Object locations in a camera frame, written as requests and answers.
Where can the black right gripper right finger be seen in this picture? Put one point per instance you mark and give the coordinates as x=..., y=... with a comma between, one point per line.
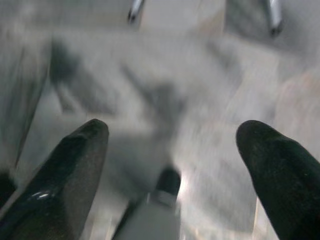
x=282, y=180

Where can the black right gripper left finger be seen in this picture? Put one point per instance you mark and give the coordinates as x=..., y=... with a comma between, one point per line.
x=62, y=185

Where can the chrome metal leg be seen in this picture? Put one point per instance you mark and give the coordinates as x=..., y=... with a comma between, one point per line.
x=136, y=10
x=273, y=17

